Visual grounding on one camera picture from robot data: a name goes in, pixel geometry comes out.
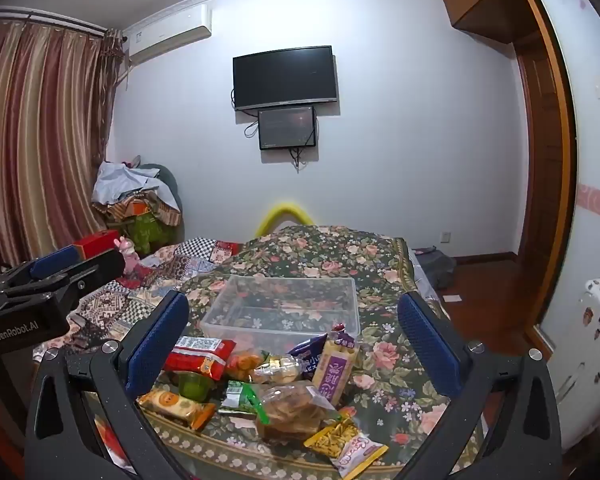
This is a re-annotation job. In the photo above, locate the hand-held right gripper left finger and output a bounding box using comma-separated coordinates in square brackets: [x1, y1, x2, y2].
[24, 290, 191, 480]

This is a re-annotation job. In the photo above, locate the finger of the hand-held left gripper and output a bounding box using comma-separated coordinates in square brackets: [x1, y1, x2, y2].
[0, 246, 83, 288]
[2, 249, 127, 311]

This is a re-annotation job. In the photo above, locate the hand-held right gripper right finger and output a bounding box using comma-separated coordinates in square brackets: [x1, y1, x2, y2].
[397, 291, 565, 480]

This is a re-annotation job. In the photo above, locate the red snack packet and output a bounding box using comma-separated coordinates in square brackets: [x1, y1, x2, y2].
[164, 336, 237, 381]

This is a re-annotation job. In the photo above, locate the green jelly cup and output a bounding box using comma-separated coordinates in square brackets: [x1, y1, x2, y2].
[177, 371, 217, 402]

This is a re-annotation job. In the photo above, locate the clear packet of orange fruit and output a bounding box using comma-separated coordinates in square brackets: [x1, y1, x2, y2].
[225, 347, 271, 383]

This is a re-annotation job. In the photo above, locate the long clear biscuit packet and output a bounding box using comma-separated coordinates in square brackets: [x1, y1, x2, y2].
[310, 324, 361, 406]

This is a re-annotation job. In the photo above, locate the dark purple snack packet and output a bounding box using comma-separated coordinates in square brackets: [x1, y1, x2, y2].
[287, 332, 328, 378]

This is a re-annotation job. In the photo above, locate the clear plastic storage box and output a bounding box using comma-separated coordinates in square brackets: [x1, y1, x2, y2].
[200, 275, 362, 341]

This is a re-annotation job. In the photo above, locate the red box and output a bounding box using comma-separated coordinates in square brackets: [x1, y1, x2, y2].
[72, 230, 122, 260]

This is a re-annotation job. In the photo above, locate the pink plush toy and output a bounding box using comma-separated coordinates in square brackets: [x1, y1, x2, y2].
[115, 236, 141, 273]

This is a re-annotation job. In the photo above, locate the orange biscuit packet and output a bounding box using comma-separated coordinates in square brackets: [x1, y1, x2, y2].
[137, 387, 217, 431]

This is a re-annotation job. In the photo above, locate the green bag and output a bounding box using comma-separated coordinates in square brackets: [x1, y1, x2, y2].
[130, 212, 173, 253]

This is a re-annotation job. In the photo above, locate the patterned cloth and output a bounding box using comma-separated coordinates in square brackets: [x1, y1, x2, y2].
[95, 197, 181, 226]

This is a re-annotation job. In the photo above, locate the grey bag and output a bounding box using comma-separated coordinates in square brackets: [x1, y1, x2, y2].
[412, 246, 458, 291]

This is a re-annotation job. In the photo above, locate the patchwork quilt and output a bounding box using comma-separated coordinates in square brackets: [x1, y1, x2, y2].
[32, 237, 243, 361]

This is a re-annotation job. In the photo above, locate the floral blanket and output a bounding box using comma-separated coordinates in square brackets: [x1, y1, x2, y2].
[145, 225, 486, 480]

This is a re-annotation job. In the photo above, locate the white cloth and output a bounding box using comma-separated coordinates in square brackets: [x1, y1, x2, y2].
[92, 161, 180, 210]

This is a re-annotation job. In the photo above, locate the green snack packet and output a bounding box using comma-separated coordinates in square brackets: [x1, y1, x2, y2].
[217, 380, 271, 423]

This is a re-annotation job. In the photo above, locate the teal cushion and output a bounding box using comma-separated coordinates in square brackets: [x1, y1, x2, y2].
[140, 162, 183, 211]

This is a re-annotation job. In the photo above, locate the pink snack packet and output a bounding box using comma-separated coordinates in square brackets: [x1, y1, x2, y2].
[330, 432, 390, 480]

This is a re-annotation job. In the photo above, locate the clear packet of pale pastries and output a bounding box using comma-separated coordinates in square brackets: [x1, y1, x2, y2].
[252, 355, 303, 385]

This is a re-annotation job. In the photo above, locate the striped curtain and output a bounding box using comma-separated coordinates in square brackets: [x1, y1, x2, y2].
[0, 12, 126, 271]

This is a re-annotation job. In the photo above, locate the yellow snack packet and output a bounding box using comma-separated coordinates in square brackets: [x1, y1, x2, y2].
[304, 417, 363, 458]

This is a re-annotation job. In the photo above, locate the clear bag of brown cookies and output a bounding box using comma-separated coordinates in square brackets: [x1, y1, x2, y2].
[255, 380, 341, 443]

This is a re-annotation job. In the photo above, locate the white appliance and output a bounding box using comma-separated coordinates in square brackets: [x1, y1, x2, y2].
[550, 277, 600, 453]

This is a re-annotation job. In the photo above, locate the yellow foam tube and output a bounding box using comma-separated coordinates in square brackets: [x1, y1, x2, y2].
[254, 201, 315, 237]

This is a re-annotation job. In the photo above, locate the wooden door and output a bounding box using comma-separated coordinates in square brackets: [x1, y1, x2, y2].
[515, 35, 556, 261]

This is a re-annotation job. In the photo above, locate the small black monitor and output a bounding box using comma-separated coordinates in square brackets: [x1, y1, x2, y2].
[258, 106, 317, 151]

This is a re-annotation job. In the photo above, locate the white air conditioner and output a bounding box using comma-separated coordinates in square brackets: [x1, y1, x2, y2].
[122, 4, 214, 66]

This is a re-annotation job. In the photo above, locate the white sliding wardrobe door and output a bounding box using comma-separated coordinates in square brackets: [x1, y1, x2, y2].
[525, 0, 600, 341]

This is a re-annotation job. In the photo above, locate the wooden wardrobe frame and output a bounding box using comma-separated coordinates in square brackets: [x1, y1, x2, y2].
[522, 0, 580, 356]

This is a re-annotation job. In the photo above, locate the black wall television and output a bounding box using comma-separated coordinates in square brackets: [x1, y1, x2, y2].
[232, 46, 339, 112]

